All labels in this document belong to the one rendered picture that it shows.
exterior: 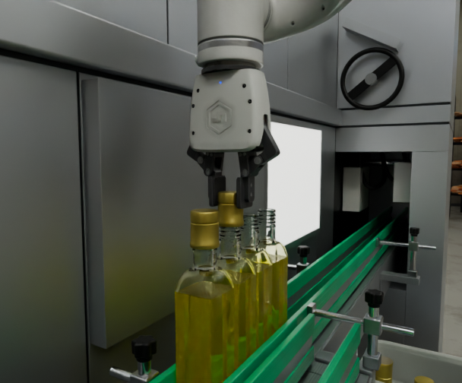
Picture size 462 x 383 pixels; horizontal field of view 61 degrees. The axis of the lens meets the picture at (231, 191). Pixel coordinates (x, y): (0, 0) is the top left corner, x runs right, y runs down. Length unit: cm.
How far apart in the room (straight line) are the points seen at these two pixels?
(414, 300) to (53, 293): 128
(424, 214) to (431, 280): 23
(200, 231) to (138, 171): 14
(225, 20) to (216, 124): 12
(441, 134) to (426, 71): 21
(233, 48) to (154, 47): 16
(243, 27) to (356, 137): 108
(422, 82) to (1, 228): 133
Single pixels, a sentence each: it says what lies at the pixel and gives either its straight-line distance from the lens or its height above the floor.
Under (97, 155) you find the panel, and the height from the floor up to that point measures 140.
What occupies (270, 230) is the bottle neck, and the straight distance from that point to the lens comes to 62.
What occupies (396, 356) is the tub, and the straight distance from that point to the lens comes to 93.
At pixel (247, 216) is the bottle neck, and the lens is 56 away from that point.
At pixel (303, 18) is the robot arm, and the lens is 59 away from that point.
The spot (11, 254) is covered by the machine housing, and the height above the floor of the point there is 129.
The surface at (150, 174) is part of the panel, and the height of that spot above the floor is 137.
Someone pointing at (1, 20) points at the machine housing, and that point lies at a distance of 47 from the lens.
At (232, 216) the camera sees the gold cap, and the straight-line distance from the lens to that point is 50.
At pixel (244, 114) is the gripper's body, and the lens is 47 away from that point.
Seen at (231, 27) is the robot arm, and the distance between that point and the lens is 49.
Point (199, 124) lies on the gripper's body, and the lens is 51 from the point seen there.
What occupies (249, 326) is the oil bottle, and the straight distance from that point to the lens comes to 55.
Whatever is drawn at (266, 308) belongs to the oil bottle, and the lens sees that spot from 60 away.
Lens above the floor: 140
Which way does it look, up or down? 5 degrees down
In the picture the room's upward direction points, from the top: straight up
